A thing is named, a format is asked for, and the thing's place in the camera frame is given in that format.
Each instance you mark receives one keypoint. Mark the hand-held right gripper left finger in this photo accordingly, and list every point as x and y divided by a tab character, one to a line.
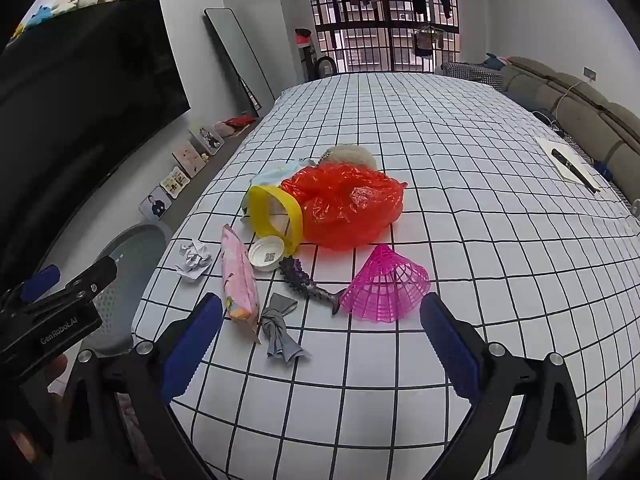
195	340

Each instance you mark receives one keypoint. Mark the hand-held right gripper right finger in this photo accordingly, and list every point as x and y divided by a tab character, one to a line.
450	350

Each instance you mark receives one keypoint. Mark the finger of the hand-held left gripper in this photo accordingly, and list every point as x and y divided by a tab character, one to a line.
92	277
42	280

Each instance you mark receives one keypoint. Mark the grey perforated waste basket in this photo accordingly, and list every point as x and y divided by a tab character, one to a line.
130	250

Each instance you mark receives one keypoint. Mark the pink snack packet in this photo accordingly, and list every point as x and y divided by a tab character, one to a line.
237	275

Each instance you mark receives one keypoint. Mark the white paper ball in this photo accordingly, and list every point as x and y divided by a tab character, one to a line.
192	257

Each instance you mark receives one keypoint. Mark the pink plastic mesh cone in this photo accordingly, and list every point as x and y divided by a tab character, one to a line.
385	285

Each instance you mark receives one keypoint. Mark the white round plastic lid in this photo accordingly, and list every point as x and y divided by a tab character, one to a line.
260	255

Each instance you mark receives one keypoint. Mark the person's left hand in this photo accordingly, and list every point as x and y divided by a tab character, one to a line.
55	367

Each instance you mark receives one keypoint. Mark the grey cloth bow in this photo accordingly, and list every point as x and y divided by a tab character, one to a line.
277	330

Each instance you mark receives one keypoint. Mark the dark purple mermaid tail toy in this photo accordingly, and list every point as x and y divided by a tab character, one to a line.
305	285

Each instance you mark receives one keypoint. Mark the red plastic bag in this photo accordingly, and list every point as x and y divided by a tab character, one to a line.
345	205

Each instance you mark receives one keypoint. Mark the blue face mask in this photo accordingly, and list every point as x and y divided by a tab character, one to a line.
272	175

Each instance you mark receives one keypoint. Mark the bed with checked sheet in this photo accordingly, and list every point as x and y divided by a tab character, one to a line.
450	160

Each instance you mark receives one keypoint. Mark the red packet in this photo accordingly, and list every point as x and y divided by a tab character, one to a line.
240	121

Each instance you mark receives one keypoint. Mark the beige fluffy ball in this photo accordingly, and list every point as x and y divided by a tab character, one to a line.
350	155

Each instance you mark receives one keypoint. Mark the black pen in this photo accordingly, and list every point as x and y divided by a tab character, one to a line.
572	167

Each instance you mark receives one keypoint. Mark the yellow plush toy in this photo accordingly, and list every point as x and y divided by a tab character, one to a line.
19	30

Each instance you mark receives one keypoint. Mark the blue plush toy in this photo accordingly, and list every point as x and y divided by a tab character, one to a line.
39	16

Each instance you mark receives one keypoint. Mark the leaning floor mirror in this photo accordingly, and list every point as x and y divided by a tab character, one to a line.
235	50

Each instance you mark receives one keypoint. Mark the grey padded headboard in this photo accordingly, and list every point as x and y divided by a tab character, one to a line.
575	105

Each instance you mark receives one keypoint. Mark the checked pillow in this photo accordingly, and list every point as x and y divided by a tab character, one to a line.
470	75

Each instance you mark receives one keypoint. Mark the blue cloth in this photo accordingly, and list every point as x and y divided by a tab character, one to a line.
495	61

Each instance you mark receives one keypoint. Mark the round black fan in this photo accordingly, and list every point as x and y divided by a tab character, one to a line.
325	67

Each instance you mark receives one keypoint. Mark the small hanging drying rack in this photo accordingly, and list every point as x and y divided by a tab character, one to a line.
427	40

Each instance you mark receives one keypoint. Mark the window security grille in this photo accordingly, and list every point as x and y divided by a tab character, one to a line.
360	45

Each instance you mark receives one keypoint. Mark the portrait photo frame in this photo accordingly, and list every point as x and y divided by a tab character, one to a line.
155	205

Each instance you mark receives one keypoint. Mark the yellow scalloped photo frame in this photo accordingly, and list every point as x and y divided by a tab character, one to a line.
174	181

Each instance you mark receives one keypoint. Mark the beige cartoon photo frame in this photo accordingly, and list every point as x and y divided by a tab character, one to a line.
189	157

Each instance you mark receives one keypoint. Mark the white figure photo frame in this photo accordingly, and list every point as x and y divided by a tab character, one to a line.
209	137

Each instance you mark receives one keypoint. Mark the black wall television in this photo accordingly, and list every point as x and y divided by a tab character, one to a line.
90	85

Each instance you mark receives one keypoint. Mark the wall socket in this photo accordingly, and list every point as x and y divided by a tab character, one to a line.
590	74

